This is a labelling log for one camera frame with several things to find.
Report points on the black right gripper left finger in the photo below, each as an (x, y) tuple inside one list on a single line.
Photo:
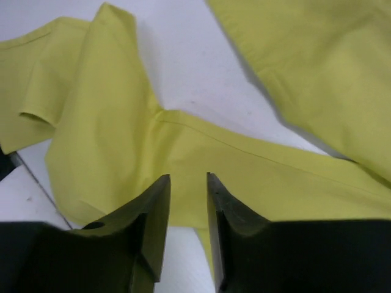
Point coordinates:
[(124, 250)]

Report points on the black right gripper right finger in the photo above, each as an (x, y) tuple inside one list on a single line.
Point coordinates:
[(241, 242)]

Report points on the yellow-green trousers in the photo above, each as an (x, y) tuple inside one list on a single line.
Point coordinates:
[(326, 65)]

